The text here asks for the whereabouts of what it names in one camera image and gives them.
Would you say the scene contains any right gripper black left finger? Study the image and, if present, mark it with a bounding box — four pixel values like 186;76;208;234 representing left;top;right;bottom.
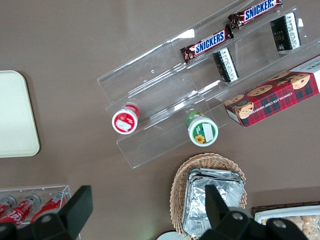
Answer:
0;185;94;240

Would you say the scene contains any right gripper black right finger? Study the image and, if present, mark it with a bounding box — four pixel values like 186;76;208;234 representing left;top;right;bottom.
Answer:
199;184;308;240

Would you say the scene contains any aluminium foil tray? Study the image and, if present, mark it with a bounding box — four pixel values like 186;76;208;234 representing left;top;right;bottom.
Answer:
182;172;246;237
186;167;247;191

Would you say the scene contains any light oval wicker basket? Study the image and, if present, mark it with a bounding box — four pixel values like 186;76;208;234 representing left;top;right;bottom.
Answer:
169;152;248;238

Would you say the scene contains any white rectangular snack tray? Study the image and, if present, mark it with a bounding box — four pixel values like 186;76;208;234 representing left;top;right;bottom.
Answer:
254;209;320;240

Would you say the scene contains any cream plastic serving tray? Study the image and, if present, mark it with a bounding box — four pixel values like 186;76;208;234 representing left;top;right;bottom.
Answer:
0;70;41;158

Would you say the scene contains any clear acrylic bottle rack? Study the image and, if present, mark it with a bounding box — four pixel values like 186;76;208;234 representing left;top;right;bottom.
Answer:
0;184;82;240

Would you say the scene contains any green capped bottle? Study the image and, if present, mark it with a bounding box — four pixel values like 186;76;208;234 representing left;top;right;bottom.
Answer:
184;110;219;147

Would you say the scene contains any clear rice cracker pack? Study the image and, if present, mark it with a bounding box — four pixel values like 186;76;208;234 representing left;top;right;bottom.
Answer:
284;214;320;240

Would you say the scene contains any red capped bottle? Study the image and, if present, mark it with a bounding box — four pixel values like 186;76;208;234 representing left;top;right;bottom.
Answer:
111;103;141;135

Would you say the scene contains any red tartan cookie box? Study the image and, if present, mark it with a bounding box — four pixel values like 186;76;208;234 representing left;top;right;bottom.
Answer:
223;53;320;128

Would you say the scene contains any clear acrylic stepped shelf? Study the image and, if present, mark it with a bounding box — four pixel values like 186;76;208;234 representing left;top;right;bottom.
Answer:
96;0;320;170

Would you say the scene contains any small black white box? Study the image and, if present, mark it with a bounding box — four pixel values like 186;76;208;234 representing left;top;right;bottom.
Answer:
270;11;302;52
212;46;240;83

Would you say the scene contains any Snickers chocolate bar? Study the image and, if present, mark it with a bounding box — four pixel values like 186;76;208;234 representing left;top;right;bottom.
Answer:
180;24;235;64
227;0;283;30

